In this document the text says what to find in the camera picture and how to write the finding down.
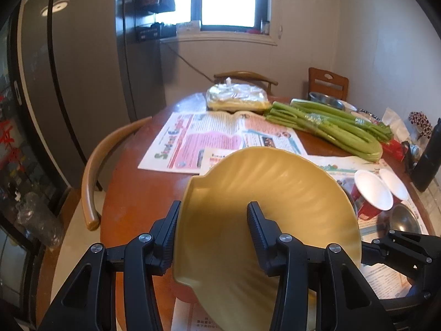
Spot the black thermos flask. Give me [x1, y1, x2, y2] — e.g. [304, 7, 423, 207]
[412, 117, 441, 193]

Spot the pink student newspaper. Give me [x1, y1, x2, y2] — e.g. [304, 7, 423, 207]
[138, 110, 308, 173]

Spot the tall back wooden chair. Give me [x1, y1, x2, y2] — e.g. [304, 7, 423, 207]
[308, 67, 349, 102]

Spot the steel basin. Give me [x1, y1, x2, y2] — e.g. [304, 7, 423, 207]
[309, 91, 347, 110]

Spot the leafy celery bunch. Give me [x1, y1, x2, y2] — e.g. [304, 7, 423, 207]
[290, 98, 394, 143]

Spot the clear plastic wrap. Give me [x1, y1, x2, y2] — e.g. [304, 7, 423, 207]
[177, 92, 208, 113]

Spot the curved back wooden chair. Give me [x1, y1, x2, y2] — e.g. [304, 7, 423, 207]
[214, 71, 279, 94]
[82, 116, 153, 231]

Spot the red tissue box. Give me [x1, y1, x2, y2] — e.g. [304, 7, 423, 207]
[381, 108, 412, 162]

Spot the orange bordered exercise newspaper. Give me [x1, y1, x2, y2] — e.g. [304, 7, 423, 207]
[171, 146, 437, 331]

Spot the thick celery bunch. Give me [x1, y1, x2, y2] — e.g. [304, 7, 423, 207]
[265, 102, 384, 162]

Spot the glass door with red decals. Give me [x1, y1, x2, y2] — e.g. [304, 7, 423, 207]
[0, 10, 68, 323]

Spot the black wall cable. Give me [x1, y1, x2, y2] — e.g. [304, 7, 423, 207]
[165, 42, 215, 81]

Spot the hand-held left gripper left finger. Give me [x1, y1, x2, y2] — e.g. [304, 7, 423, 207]
[38, 200, 182, 331]

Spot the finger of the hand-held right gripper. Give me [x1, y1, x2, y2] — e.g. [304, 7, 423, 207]
[389, 229, 441, 266]
[362, 241, 419, 283]

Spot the grey plastic bag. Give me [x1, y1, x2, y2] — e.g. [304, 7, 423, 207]
[15, 191, 64, 249]

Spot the large steel bowl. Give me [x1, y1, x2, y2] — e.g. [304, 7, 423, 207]
[389, 203, 424, 236]

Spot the plastic bag of yellow noodles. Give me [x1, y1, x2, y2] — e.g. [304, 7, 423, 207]
[206, 77, 273, 113]

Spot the yellow scalloped plate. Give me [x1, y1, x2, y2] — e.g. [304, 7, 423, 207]
[172, 146, 362, 331]

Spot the red spotted white cup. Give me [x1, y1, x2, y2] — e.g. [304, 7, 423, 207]
[409, 111, 433, 139]

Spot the grey refrigerator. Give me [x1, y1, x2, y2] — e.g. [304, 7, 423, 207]
[15, 0, 168, 194]

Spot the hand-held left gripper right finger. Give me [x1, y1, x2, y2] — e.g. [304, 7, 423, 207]
[246, 201, 397, 331]

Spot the patterned bowl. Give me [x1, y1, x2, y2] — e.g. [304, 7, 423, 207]
[357, 108, 381, 122]

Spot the black strap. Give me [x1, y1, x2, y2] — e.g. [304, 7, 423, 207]
[400, 141, 419, 173]

